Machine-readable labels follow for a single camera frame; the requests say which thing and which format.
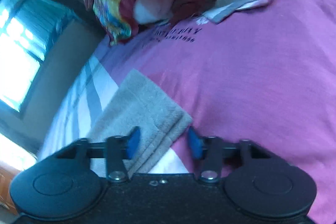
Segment grey-brown fleece pants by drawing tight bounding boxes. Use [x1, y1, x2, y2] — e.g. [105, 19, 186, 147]
[88, 69, 193, 176]

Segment striped purple white bedsheet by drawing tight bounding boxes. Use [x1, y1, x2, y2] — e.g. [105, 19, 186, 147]
[38, 0, 335, 223]

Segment bright glass window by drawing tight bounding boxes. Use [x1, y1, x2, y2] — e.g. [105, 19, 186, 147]
[1, 0, 59, 112]

